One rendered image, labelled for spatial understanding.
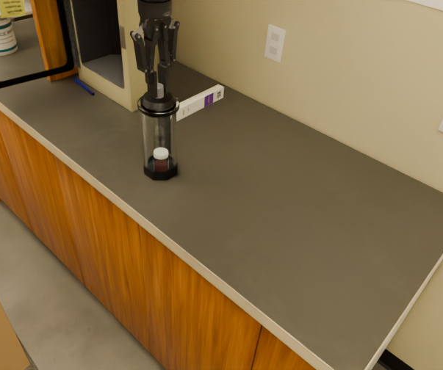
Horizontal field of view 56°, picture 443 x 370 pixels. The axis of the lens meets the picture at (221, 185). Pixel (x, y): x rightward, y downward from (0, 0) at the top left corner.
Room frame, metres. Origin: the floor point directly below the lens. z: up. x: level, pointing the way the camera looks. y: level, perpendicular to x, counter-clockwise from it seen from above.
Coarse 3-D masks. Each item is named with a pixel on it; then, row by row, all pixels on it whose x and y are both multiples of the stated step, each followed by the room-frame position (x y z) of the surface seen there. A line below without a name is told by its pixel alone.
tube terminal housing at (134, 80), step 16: (128, 0) 1.27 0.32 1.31; (128, 16) 1.27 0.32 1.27; (128, 32) 1.26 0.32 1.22; (128, 48) 1.26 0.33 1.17; (80, 64) 1.44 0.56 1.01; (128, 64) 1.26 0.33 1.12; (96, 80) 1.38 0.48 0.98; (128, 80) 1.26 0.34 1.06; (144, 80) 1.30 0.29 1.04; (112, 96) 1.32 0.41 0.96; (128, 96) 1.26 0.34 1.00
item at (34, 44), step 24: (0, 0) 1.30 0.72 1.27; (24, 0) 1.35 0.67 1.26; (48, 0) 1.41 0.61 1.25; (0, 24) 1.29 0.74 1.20; (24, 24) 1.34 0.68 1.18; (48, 24) 1.39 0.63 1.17; (0, 48) 1.28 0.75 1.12; (24, 48) 1.33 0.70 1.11; (48, 48) 1.38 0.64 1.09; (0, 72) 1.26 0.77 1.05; (24, 72) 1.32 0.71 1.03
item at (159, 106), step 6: (162, 84) 0.96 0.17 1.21; (162, 90) 0.95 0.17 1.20; (144, 96) 0.94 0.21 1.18; (150, 96) 0.95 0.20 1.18; (162, 96) 0.95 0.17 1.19; (168, 96) 0.96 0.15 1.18; (144, 102) 0.93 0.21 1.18; (150, 102) 0.92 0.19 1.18; (156, 102) 0.92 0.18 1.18; (162, 102) 0.92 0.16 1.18; (168, 102) 0.93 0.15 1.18; (174, 102) 0.95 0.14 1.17; (150, 108) 0.91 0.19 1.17; (156, 108) 0.91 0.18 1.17; (162, 108) 0.91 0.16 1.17; (168, 108) 0.92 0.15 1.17
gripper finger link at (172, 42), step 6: (174, 24) 0.99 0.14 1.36; (168, 30) 0.99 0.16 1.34; (174, 30) 0.98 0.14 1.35; (168, 36) 0.99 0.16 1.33; (174, 36) 0.98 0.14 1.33; (168, 42) 0.99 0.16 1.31; (174, 42) 0.98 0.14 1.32; (168, 48) 0.99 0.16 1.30; (174, 48) 0.98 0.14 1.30; (174, 54) 0.98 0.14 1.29; (174, 60) 0.98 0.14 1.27
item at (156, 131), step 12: (144, 108) 0.92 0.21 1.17; (144, 120) 0.92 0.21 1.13; (156, 120) 0.91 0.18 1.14; (168, 120) 0.92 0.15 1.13; (144, 132) 0.92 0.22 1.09; (156, 132) 0.91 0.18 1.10; (168, 132) 0.92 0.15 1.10; (144, 144) 0.93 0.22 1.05; (156, 144) 0.91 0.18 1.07; (168, 144) 0.92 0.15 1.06; (144, 156) 0.94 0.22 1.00; (156, 156) 0.91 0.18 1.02; (168, 156) 0.92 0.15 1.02; (156, 168) 0.91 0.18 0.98; (168, 168) 0.92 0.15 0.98
